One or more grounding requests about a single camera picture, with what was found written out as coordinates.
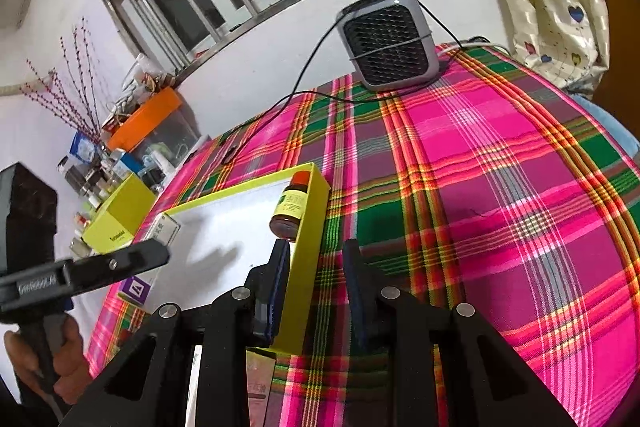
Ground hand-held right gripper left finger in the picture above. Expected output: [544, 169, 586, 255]
[60, 239, 292, 427]

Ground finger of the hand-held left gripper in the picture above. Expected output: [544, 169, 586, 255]
[69, 239, 171, 283]

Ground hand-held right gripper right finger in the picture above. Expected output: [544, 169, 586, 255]
[342, 238, 581, 427]

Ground white box purple end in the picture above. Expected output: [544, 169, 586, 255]
[117, 212, 182, 314]

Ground brown bottle orange cap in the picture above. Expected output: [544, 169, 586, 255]
[270, 172, 311, 241]

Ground yellow-green shallow tray box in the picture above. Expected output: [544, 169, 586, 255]
[136, 162, 331, 356]

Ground person's left hand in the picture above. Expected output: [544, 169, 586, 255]
[4, 316, 99, 407]

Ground yellow-green cardboard box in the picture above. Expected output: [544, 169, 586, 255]
[82, 173, 159, 256]

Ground cluster of small jars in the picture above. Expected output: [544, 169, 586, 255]
[56, 151, 132, 254]

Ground blue white packet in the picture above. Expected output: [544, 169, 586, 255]
[69, 131, 99, 168]

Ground red bud branches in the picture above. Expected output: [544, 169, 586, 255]
[25, 17, 109, 144]

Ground clear storage box orange lid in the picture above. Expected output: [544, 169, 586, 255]
[106, 86, 202, 188]

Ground pink plaid tablecloth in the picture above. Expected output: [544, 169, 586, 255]
[85, 44, 640, 427]

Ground clutter pile on lid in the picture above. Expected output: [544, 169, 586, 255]
[104, 53, 177, 128]

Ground grey space heater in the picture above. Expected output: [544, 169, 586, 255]
[335, 0, 441, 93]

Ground light blue cloth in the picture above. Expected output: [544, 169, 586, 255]
[570, 93, 640, 170]

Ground white wall pipe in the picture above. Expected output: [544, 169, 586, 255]
[0, 76, 56, 98]

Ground black power cable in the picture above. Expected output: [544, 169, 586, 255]
[220, 0, 451, 166]

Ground white cable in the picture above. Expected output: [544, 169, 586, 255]
[440, 37, 512, 56]

